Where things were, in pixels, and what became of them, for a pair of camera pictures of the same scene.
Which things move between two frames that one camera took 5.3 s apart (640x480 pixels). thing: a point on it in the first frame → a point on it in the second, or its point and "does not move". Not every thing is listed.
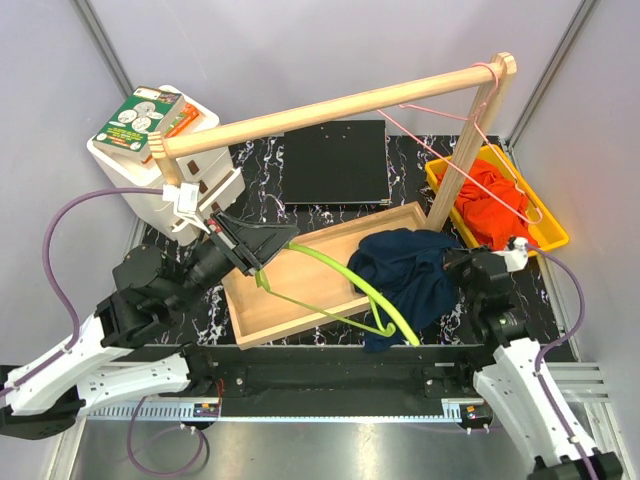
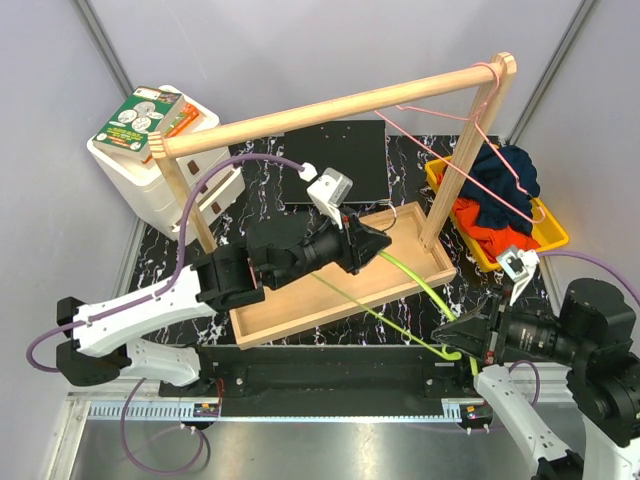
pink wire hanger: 483,132 does not move
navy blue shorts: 408,267 → 503,180
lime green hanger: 386,331 → 443,354
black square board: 336,163 does not move
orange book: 187,114 does not move
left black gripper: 249,245 → 359,244
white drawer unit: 221,183 does not move
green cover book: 143,112 does not move
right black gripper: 454,264 → 479,334
